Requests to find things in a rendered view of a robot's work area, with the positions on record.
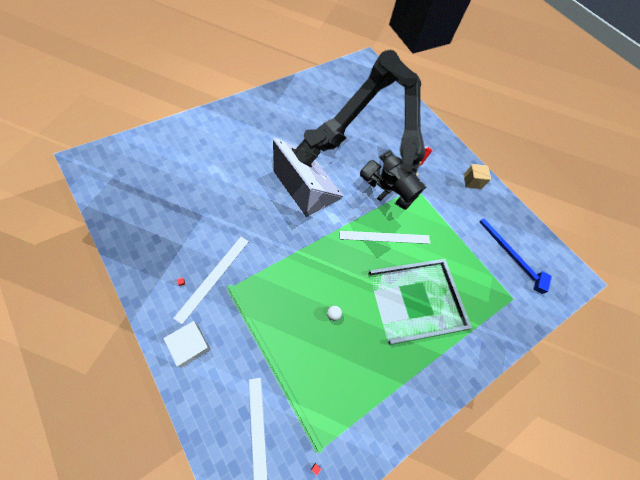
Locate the blue golf putter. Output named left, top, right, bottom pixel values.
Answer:
left=479, top=218, right=551, bottom=294

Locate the white golf ball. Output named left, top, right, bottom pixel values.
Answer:
left=327, top=306, right=342, bottom=321

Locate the white flat bar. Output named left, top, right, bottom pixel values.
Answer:
left=340, top=231, right=430, bottom=244
left=249, top=378, right=267, bottom=480
left=174, top=237, right=249, bottom=325

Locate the tan cube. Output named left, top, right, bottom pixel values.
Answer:
left=463, top=164, right=491, bottom=190

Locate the green flat mat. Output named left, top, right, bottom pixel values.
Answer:
left=232, top=194, right=514, bottom=449

